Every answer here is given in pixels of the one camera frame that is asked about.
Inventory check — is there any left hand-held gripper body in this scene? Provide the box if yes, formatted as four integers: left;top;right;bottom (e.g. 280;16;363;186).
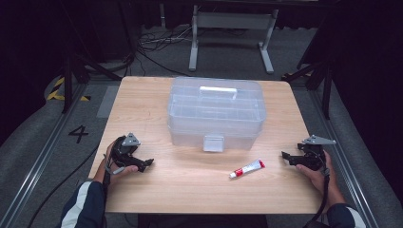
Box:
110;132;142;168

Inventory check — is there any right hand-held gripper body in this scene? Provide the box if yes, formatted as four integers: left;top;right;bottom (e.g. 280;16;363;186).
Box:
297;135;336;171

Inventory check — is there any white and red tube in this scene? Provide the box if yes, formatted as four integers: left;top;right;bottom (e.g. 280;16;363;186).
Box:
228;159;266;180

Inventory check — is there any clear plastic storage box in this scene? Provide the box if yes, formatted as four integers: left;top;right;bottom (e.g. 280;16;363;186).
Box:
166;75;267;153

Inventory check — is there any person's left hand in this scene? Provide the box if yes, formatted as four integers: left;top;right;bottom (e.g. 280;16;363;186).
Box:
102;141;140;185

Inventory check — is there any person's right hand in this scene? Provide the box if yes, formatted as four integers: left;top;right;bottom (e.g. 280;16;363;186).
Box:
296;151;336;194

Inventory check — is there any grey floor plate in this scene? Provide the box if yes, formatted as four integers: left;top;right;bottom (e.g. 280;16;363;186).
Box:
96;85;120;119

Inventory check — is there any black tripod stand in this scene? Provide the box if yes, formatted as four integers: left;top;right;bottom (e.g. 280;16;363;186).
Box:
61;0;123;114
281;60;336;121

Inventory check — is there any yellow and black tape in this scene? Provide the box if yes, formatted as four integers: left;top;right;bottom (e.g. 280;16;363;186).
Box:
47;76;91;103

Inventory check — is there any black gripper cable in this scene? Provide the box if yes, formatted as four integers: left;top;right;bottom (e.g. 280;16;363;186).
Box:
302;167;332;228
103;154;126;195

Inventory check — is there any metal floor rail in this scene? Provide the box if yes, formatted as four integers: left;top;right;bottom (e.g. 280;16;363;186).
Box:
0;84;88;228
308;89;379;228

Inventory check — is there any thin black cable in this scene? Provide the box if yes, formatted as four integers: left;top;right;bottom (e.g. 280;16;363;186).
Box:
27;143;101;228

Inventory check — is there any tangle of black cables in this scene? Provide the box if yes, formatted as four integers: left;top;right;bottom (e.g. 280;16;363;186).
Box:
126;25;198;77

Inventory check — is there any grey metal desk frame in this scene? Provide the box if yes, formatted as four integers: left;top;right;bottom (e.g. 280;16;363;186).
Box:
188;4;279;74

